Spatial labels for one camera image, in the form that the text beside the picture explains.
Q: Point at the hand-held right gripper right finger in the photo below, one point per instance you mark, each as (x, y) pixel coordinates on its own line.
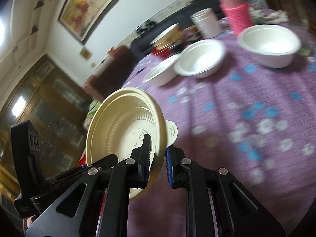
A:
(169, 167)

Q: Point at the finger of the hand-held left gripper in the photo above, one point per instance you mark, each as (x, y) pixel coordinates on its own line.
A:
(103, 161)

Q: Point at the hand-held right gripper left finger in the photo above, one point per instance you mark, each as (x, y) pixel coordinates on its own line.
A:
(146, 160)

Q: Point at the white paper bowl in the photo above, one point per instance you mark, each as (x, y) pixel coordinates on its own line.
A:
(160, 74)
(200, 59)
(266, 42)

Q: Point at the dark wooden display cabinet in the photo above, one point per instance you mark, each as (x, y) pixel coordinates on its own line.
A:
(49, 98)

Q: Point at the green cloth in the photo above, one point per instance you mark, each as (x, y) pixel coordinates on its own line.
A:
(93, 108)

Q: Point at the purple floral tablecloth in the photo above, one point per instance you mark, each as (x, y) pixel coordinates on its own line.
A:
(222, 103)

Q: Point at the brown armchair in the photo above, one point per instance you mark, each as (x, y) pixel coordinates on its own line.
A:
(111, 71)

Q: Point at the round red plate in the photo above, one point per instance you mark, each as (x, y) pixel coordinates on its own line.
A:
(161, 53)

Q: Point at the black device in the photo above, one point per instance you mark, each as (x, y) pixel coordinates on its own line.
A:
(151, 24)
(140, 30)

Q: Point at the black leather sofa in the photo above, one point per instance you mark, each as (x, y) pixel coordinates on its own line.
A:
(172, 17)

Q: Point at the white cylindrical container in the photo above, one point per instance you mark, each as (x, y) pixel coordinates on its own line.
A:
(207, 24)

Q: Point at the pink thermos bottle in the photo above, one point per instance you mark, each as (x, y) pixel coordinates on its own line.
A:
(237, 12)

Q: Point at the white crumpled cloth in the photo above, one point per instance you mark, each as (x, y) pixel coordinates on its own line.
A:
(271, 16)

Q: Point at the small yellow wall picture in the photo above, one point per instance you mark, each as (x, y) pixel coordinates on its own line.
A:
(86, 53)

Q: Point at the framed wall painting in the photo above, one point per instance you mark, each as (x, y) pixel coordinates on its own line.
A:
(86, 7)

